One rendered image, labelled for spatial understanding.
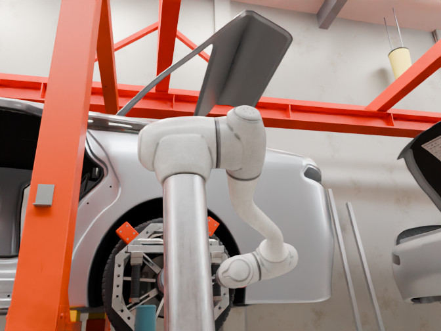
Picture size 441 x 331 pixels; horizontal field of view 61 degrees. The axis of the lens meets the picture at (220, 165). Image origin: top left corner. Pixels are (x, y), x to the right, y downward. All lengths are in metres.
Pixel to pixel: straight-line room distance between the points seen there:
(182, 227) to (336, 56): 7.55
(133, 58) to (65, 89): 5.14
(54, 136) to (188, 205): 0.97
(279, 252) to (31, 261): 0.89
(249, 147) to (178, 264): 0.33
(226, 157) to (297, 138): 5.89
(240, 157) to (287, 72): 6.56
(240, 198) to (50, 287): 0.80
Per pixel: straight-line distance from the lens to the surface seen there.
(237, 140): 0.90
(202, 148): 0.88
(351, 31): 8.86
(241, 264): 1.28
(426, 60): 5.00
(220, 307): 1.92
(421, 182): 5.11
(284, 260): 1.35
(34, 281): 1.55
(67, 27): 1.99
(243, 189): 1.02
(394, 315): 6.83
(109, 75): 3.40
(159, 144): 0.89
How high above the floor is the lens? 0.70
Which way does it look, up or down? 22 degrees up
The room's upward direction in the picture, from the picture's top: 2 degrees counter-clockwise
